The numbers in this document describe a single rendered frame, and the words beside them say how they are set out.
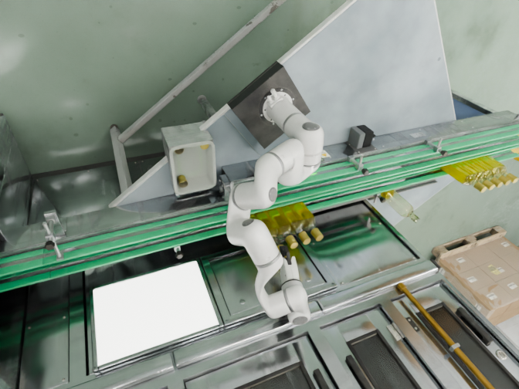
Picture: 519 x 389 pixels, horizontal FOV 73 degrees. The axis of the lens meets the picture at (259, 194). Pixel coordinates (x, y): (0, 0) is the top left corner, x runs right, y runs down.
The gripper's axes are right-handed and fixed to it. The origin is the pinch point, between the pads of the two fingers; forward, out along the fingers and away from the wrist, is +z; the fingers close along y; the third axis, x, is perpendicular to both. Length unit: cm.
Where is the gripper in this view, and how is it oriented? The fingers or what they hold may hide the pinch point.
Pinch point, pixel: (283, 253)
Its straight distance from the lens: 137.3
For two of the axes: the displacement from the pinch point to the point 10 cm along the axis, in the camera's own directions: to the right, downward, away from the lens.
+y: 0.5, -7.8, -6.2
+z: -1.4, -6.2, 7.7
